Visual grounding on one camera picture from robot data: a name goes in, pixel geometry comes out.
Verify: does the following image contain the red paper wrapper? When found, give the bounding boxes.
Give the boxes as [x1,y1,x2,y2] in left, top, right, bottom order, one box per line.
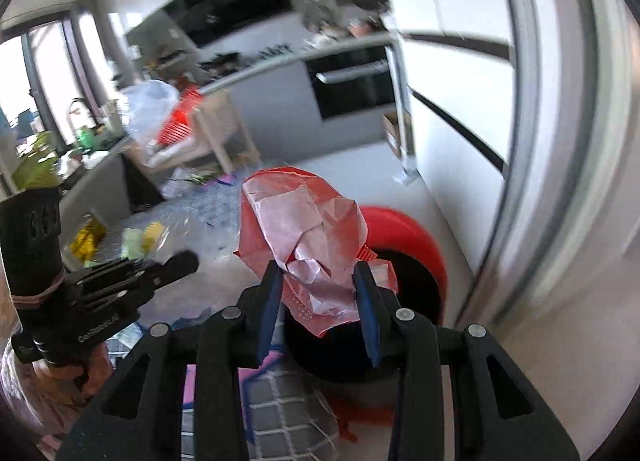
[235,166,398,337]

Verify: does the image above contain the built-in black oven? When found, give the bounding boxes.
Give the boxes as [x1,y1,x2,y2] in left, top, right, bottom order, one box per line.
[306,46,395,120]

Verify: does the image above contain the green plastic colander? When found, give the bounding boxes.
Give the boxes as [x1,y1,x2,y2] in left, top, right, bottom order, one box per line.
[12,131,61,192]

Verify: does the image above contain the grey checkered star rug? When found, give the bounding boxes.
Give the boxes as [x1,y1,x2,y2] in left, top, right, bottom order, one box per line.
[99,170,338,460]

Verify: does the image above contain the small cardboard box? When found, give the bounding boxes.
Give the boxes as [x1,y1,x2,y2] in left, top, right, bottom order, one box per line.
[383,112,414,158]

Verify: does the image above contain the black kitchen faucet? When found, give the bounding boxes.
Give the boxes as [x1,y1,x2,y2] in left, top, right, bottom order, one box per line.
[66,97,98,140]

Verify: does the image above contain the green plastic bag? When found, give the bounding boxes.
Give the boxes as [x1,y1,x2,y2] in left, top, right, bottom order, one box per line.
[120,228,145,261]

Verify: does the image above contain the clear plastic bag on chair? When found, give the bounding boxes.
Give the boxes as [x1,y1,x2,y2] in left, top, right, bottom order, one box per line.
[120,80,179,147]

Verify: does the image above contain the red plastic basket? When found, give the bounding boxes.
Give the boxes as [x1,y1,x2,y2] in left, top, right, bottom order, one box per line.
[155,85,204,146]

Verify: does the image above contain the beige wooden chair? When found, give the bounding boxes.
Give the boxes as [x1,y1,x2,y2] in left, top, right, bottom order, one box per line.
[125,90,260,174]

